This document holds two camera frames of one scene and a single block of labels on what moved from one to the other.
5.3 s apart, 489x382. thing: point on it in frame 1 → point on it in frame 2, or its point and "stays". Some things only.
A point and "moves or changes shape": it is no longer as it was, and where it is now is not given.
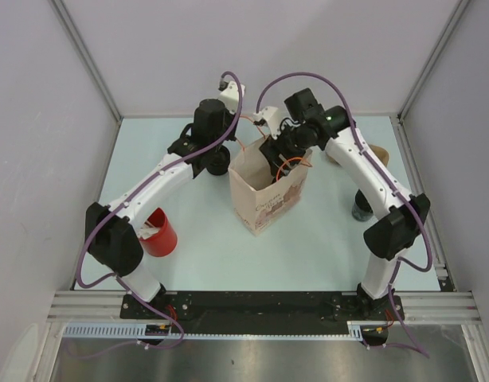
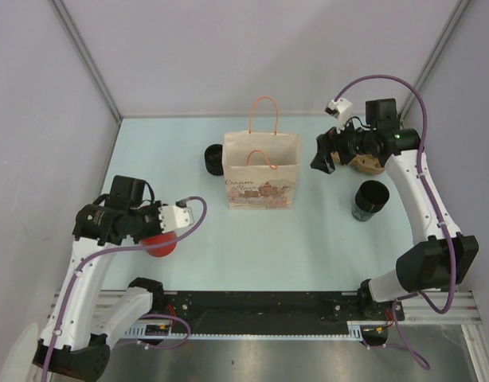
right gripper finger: x=279 y=171 → x=323 y=160
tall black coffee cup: x=361 y=210 stays
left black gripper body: x=228 y=120 → x=146 y=222
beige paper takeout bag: x=259 y=202 moves or changes shape
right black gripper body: x=292 y=143 → x=351 y=142
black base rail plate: x=264 y=309 stays
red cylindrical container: x=165 y=242 stays
